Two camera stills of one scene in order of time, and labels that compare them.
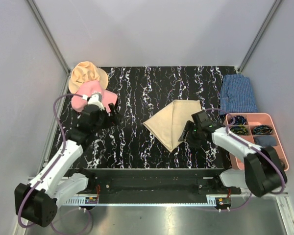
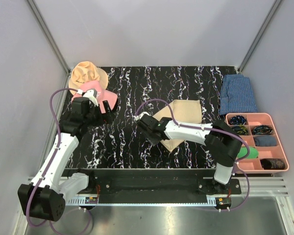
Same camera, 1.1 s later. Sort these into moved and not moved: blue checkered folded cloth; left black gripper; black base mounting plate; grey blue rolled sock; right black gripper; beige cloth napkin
Moved: left black gripper; right black gripper
Not moved: beige cloth napkin; blue checkered folded cloth; grey blue rolled sock; black base mounting plate
